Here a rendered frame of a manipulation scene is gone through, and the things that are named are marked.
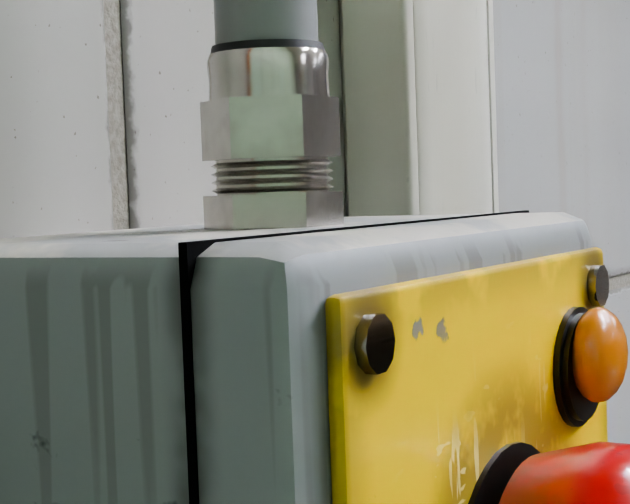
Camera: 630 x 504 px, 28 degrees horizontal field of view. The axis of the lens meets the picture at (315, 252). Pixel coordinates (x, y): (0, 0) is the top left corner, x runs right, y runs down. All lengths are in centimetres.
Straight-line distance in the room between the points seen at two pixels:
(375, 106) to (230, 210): 10
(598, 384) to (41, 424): 9
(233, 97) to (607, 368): 7
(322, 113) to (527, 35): 20
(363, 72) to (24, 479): 15
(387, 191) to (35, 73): 10
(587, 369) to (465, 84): 12
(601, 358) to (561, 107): 22
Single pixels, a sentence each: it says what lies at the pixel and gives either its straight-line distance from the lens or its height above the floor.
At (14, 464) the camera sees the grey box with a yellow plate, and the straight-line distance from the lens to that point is 16.
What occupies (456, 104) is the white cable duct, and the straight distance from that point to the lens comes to 29.
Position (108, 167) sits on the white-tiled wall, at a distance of 22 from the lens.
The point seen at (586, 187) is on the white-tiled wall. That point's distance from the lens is 43.
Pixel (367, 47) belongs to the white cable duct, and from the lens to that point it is 28.
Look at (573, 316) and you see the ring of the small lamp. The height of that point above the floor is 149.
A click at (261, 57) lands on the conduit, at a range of 19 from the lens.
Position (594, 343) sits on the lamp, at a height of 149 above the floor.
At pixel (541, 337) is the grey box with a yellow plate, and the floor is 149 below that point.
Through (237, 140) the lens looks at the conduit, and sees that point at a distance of 18.
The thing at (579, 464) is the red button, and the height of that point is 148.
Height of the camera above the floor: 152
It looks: 3 degrees down
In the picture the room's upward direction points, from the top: 2 degrees counter-clockwise
